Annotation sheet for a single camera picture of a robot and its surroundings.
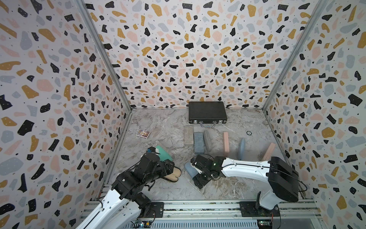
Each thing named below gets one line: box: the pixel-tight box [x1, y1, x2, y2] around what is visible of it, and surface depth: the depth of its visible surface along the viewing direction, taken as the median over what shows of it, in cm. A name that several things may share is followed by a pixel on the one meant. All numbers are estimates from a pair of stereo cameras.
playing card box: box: [135, 128, 151, 140], surface depth 105 cm
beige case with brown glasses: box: [203, 129, 212, 152], surface depth 99 cm
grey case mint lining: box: [193, 131, 205, 155], surface depth 99 cm
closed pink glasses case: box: [262, 142, 276, 161], surface depth 92 cm
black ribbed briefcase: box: [188, 101, 228, 128], surface depth 112 cm
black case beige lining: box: [161, 166, 182, 183], surface depth 85 cm
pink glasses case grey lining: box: [223, 131, 230, 157], surface depth 95 cm
